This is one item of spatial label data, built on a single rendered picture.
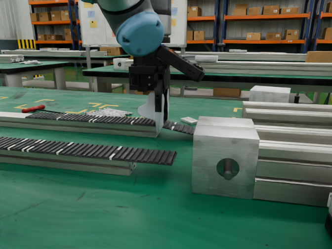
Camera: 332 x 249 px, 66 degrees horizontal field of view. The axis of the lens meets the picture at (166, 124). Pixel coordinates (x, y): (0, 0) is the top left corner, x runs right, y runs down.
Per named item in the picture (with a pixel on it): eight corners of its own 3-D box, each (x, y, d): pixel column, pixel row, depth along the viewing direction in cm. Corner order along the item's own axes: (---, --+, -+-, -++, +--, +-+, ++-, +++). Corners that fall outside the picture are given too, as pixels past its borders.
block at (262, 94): (244, 125, 71) (248, 91, 68) (251, 115, 81) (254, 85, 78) (283, 130, 67) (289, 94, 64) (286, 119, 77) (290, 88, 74)
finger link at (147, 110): (139, 130, 61) (140, 92, 60) (163, 132, 60) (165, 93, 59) (135, 132, 58) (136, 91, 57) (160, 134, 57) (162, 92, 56)
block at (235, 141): (189, 202, 37) (191, 140, 34) (197, 164, 48) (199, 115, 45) (254, 210, 35) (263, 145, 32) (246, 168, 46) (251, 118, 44)
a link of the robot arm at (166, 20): (174, 17, 58) (167, 13, 51) (174, 38, 60) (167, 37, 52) (142, 18, 60) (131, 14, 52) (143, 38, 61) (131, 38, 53)
